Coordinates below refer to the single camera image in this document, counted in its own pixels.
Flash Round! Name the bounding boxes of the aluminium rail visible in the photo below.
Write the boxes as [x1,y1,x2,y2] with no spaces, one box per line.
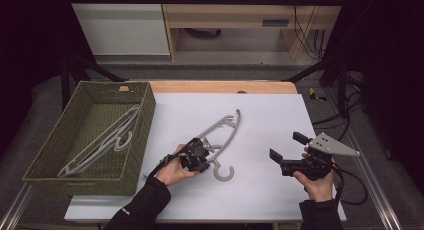
[344,123,403,230]
[0,184,36,230]

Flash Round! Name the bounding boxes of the black horizontal bar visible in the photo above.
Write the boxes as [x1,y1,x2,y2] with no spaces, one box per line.
[66,0,348,6]

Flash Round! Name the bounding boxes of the green woven basket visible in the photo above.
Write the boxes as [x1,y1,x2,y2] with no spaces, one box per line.
[22,80,157,197]

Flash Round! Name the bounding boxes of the round grey floor device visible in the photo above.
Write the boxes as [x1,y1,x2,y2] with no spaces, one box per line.
[184,27,223,40]

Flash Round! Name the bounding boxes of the black floor cables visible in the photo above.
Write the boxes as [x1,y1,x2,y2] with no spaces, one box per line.
[312,71,366,143]

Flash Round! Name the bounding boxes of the hanging black cables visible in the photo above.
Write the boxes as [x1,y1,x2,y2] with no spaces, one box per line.
[289,0,327,62]

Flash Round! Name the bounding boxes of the white cabinet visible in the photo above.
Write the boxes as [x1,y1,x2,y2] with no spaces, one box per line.
[64,0,171,56]

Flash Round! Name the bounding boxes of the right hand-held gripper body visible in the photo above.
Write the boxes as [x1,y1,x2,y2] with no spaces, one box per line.
[280,132,361,182]

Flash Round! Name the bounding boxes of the black stand leg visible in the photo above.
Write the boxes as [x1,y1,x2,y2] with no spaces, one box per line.
[60,52,129,108]
[282,53,351,108]

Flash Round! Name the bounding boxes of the person's right hand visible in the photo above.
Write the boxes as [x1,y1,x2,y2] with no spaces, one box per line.
[293,171,335,203]

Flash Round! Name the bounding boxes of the person's left hand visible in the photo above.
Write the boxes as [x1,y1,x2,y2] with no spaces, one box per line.
[154,144,200,187]

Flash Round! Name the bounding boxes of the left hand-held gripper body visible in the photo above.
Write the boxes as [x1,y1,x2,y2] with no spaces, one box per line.
[180,138,203,172]

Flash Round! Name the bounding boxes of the dark drawer handle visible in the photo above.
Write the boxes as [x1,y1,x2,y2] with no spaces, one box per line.
[261,19,290,28]

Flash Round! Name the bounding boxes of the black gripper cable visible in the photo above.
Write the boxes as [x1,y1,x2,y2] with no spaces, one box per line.
[143,138,196,181]
[331,163,369,206]

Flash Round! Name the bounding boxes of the grey plastic hanger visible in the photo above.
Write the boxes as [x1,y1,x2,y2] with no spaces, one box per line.
[57,104,141,178]
[194,108,242,183]
[66,103,141,173]

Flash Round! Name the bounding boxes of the light wooden desk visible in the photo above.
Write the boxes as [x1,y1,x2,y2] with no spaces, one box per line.
[159,0,348,62]

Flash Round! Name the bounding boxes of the black curtain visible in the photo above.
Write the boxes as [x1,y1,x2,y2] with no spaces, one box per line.
[319,0,424,194]
[0,0,96,158]

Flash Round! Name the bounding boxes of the yellow and black object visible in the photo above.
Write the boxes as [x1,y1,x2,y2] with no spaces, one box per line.
[308,87,328,103]

